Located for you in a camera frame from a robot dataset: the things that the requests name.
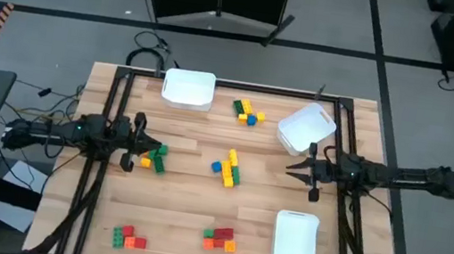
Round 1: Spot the white bin with paper label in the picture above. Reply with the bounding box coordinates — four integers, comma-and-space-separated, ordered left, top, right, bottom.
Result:
159, 66, 219, 114

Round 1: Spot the black partition foot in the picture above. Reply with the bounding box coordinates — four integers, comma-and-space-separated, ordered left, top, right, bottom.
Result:
260, 11, 297, 52

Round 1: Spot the long dark green block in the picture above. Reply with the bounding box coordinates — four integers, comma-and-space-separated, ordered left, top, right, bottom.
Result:
231, 98, 247, 117

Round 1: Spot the long red block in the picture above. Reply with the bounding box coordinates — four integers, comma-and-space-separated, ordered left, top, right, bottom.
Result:
212, 225, 236, 242

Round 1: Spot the long yellow block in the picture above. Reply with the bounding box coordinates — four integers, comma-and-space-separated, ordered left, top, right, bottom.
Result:
239, 98, 255, 116
219, 160, 235, 182
227, 147, 242, 168

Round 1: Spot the black power adapter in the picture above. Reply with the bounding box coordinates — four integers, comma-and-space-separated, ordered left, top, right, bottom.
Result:
36, 86, 54, 99

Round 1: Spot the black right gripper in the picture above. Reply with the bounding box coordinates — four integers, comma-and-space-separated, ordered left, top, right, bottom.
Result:
280, 138, 345, 207

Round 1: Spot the grey partition base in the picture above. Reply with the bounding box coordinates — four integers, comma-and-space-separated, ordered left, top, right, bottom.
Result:
157, 1, 278, 41

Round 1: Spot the coiled black cable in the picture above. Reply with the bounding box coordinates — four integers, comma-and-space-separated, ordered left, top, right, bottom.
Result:
124, 28, 175, 73

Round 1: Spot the white bin with handle cutout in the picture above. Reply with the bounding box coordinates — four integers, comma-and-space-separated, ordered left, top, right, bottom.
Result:
273, 96, 342, 162

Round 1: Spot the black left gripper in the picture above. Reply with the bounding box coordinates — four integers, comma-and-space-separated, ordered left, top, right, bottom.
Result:
109, 108, 168, 178

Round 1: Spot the white plastic bin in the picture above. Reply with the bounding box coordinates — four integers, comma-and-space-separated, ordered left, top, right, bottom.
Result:
270, 208, 328, 254

